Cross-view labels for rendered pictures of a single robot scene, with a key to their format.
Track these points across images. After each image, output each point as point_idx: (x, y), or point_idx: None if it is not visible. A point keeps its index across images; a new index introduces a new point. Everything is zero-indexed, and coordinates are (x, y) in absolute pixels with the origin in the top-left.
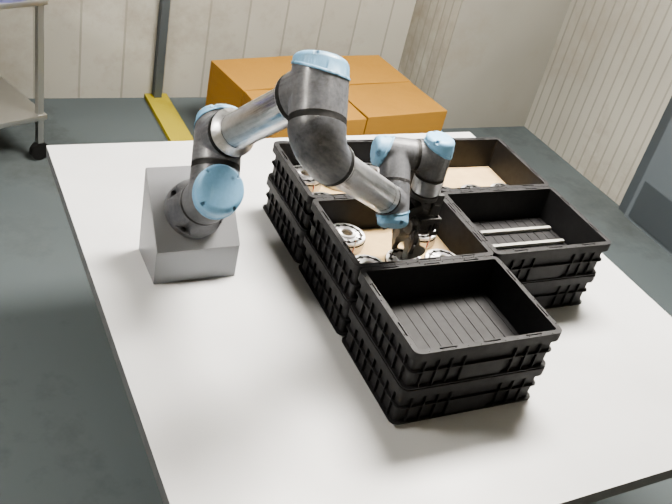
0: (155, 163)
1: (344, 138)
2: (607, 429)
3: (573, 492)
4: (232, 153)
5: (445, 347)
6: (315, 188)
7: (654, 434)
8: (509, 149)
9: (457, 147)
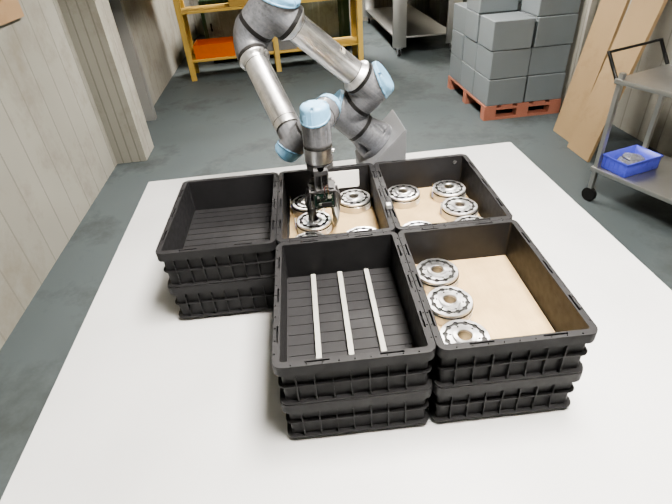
0: (509, 174)
1: (237, 31)
2: (117, 369)
3: (91, 316)
4: (344, 85)
5: (182, 192)
6: (434, 196)
7: (83, 411)
8: (555, 333)
9: (550, 287)
